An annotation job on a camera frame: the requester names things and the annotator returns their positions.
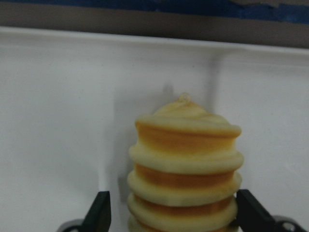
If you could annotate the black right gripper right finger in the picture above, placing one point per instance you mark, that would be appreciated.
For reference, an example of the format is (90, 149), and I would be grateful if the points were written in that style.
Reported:
(253, 217)

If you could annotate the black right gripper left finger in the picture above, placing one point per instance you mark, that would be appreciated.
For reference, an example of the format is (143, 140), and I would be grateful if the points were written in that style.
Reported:
(98, 218)

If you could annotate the white rectangular tray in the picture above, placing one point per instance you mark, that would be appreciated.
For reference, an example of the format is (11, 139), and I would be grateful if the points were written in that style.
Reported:
(68, 102)

